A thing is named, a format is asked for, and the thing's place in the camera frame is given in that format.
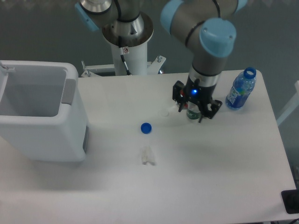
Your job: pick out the white trash can body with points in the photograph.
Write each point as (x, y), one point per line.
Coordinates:
(42, 113)

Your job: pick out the crushed red soda can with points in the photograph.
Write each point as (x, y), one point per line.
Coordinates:
(183, 95)

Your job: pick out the blue bottle cap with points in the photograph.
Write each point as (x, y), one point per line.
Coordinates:
(146, 128)

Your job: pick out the white frame at right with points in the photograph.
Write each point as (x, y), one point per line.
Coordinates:
(290, 106)

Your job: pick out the black device at edge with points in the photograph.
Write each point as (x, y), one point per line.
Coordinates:
(291, 201)

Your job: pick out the blue plastic drink bottle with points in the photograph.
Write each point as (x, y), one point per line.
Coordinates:
(242, 87)

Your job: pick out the white trash can lid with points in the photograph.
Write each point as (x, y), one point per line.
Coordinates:
(4, 72)

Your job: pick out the white pedestal foot bracket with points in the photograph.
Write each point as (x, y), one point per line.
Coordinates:
(154, 67)

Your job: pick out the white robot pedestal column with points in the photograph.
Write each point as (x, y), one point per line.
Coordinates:
(135, 58)

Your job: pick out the clear green label bottle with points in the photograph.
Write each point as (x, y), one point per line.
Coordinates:
(193, 111)

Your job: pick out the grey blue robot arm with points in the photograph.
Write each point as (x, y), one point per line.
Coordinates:
(201, 25)

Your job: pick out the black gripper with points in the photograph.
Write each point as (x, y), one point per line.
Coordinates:
(208, 106)

